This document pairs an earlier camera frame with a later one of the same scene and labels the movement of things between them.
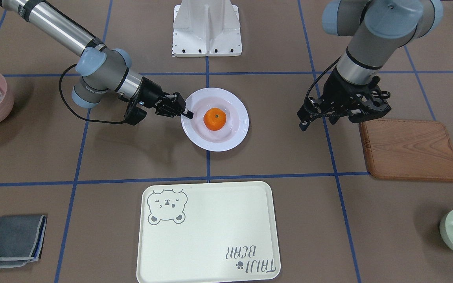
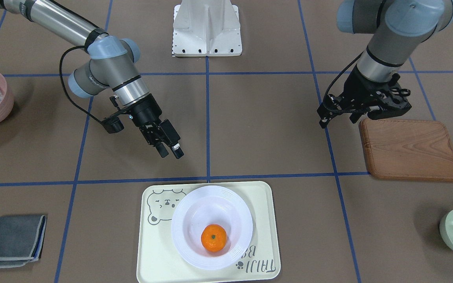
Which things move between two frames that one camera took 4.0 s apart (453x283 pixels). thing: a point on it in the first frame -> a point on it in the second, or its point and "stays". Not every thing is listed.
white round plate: x=220 y=121 -> x=208 y=205
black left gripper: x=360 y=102 -> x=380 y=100
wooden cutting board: x=406 y=149 stays
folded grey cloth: x=15 y=240 stays
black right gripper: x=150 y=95 -> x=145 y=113
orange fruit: x=214 y=118 -> x=214 y=237
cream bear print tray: x=208 y=232 stays
